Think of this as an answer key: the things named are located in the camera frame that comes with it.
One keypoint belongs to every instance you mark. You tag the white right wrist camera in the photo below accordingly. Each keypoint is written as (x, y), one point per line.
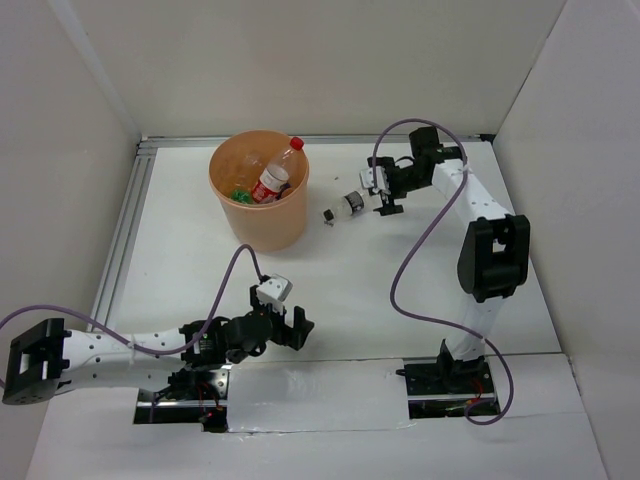
(374, 180)

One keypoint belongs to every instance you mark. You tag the aluminium frame rail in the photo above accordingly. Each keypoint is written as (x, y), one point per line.
(114, 275)
(368, 139)

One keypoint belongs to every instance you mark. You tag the clear bottle red label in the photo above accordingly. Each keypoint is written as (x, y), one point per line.
(278, 173)

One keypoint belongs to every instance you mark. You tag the orange plastic bin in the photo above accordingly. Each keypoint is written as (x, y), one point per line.
(268, 227)

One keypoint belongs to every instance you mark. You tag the aluminium frame rail left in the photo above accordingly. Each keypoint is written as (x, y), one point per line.
(114, 275)

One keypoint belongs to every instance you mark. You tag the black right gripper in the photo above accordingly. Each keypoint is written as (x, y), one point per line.
(389, 208)

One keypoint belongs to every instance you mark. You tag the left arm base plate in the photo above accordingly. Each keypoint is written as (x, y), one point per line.
(191, 397)

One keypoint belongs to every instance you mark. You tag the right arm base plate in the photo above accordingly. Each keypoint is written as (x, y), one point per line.
(431, 396)

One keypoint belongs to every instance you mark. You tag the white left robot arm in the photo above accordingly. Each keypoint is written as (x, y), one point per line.
(50, 359)

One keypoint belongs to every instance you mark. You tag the aluminium frame rail back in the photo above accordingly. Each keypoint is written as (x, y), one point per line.
(368, 139)

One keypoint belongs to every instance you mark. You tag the dark bottle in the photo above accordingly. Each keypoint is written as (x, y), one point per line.
(348, 206)

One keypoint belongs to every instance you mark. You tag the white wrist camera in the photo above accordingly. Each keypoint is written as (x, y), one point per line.
(274, 289)
(374, 180)

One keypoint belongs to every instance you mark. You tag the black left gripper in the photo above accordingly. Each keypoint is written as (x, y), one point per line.
(301, 327)

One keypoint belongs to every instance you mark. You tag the green plastic bottle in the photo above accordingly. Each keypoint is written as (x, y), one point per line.
(242, 196)

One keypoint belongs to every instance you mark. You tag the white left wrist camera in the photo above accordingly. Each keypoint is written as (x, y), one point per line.
(274, 289)

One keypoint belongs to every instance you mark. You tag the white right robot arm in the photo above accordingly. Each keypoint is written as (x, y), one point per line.
(494, 257)

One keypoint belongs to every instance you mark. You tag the small blue label bottle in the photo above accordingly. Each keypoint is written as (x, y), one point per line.
(285, 188)

